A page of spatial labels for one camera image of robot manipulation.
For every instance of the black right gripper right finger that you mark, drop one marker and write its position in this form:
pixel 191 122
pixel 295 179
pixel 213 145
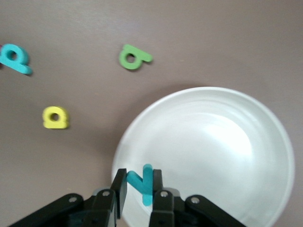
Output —
pixel 158 189

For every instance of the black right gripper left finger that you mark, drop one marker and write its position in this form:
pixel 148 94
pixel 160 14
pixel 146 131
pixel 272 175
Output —
pixel 120 186

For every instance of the teal letter y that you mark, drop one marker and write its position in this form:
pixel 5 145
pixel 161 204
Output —
pixel 144 186

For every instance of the yellow letter a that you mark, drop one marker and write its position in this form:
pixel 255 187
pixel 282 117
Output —
pixel 55 125

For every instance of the green letter b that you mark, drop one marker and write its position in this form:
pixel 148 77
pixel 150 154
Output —
pixel 123 59

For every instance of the brown table cover sheet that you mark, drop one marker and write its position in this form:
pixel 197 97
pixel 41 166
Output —
pixel 71 153

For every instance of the beige round plate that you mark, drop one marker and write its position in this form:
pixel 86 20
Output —
pixel 213 146

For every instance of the teal letter p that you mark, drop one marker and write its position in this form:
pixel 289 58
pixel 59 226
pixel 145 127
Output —
pixel 19 67

